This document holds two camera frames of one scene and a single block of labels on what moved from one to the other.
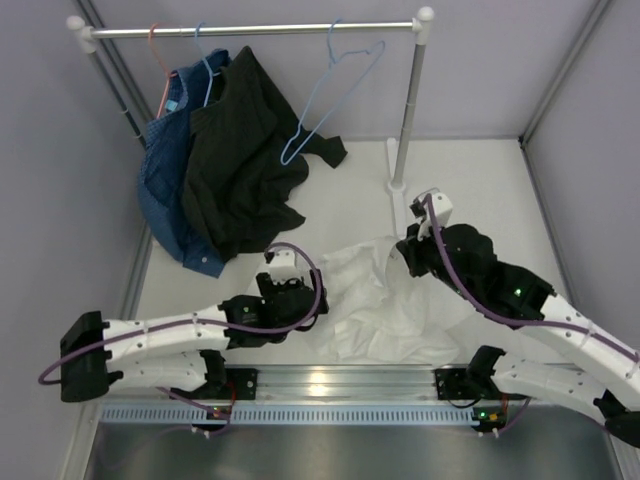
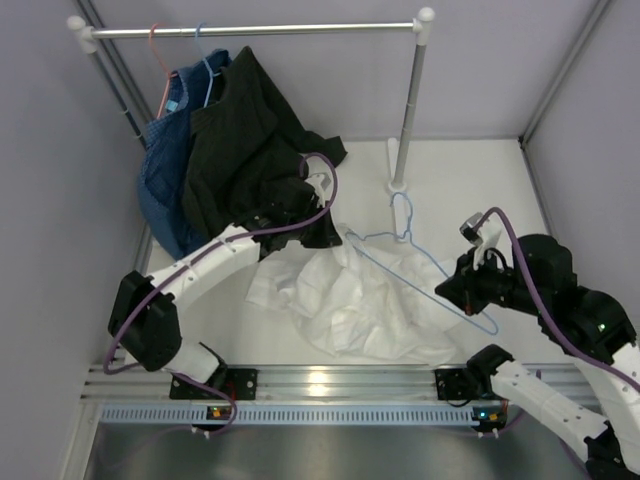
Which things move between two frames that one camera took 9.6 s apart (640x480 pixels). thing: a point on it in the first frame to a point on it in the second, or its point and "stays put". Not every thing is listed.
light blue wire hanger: x=332 y=59 to x=407 y=235
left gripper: x=270 y=289 to x=327 y=236
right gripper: x=412 y=248 to x=462 y=289
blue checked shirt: x=162 y=160 stays put
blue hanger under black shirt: x=211 y=72 stays put
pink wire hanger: x=168 y=75 stays put
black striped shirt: x=243 y=166 stays put
